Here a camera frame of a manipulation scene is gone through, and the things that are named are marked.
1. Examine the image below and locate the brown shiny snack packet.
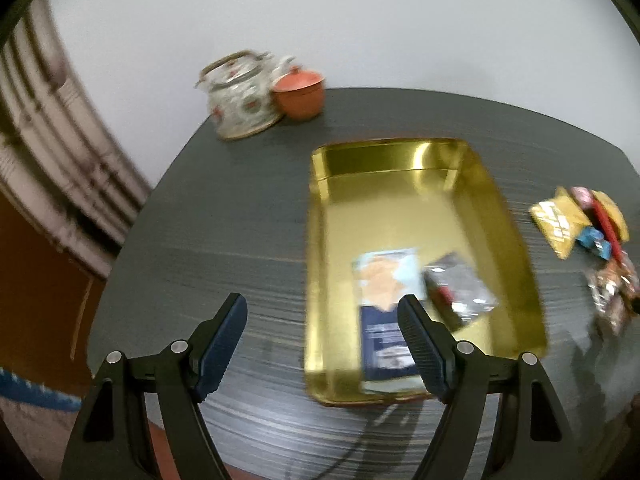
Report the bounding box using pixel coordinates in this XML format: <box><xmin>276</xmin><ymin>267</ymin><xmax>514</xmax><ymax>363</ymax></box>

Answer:
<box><xmin>587</xmin><ymin>259</ymin><xmax>640</xmax><ymax>336</ymax></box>

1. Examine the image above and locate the blue strip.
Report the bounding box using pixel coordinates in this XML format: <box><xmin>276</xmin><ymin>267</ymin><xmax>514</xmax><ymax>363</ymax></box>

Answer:
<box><xmin>0</xmin><ymin>367</ymin><xmax>83</xmax><ymax>411</ymax></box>

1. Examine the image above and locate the grey clear snack packet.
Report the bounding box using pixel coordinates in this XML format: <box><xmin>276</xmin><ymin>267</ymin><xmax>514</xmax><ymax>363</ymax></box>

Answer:
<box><xmin>422</xmin><ymin>252</ymin><xmax>501</xmax><ymax>333</ymax></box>

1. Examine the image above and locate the blue candy packet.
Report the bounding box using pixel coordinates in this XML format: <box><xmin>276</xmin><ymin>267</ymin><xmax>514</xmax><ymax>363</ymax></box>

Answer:
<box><xmin>575</xmin><ymin>227</ymin><xmax>613</xmax><ymax>261</ymax></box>

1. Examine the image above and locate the floral white teapot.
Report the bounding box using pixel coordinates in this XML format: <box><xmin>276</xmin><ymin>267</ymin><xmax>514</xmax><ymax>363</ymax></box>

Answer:
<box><xmin>197</xmin><ymin>50</ymin><xmax>296</xmax><ymax>141</ymax></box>

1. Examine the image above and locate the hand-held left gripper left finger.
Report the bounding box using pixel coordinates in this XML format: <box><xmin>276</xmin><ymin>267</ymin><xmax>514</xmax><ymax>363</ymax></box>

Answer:
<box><xmin>60</xmin><ymin>292</ymin><xmax>249</xmax><ymax>480</ymax></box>

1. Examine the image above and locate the gold tin tray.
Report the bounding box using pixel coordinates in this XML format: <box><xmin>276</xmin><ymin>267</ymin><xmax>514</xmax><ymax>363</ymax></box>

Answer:
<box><xmin>303</xmin><ymin>137</ymin><xmax>548</xmax><ymax>406</ymax></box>

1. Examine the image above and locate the red snack packet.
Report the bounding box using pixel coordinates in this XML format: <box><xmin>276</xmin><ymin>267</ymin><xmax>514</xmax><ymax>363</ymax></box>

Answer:
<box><xmin>590</xmin><ymin>200</ymin><xmax>628</xmax><ymax>263</ymax></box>

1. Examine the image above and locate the orange lidded clay cup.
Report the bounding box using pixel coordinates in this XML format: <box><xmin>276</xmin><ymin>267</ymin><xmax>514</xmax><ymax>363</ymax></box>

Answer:
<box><xmin>271</xmin><ymin>66</ymin><xmax>326</xmax><ymax>121</ymax></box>

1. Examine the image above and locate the striped beige curtain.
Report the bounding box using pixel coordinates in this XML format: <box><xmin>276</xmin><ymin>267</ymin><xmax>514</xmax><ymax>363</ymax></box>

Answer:
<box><xmin>0</xmin><ymin>0</ymin><xmax>151</xmax><ymax>281</ymax></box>

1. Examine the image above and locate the yellow snack packet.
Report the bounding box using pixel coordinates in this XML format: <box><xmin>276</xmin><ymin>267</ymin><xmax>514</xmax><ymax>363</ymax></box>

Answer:
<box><xmin>530</xmin><ymin>187</ymin><xmax>591</xmax><ymax>261</ymax></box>
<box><xmin>592</xmin><ymin>191</ymin><xmax>630</xmax><ymax>241</ymax></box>

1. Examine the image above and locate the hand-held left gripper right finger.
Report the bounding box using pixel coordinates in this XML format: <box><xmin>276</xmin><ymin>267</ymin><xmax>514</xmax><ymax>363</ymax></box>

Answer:
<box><xmin>397</xmin><ymin>294</ymin><xmax>583</xmax><ymax>480</ymax></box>

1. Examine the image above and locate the blue biscuit packet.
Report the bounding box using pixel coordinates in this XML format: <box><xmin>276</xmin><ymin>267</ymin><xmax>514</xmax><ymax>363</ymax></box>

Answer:
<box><xmin>352</xmin><ymin>247</ymin><xmax>427</xmax><ymax>393</ymax></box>

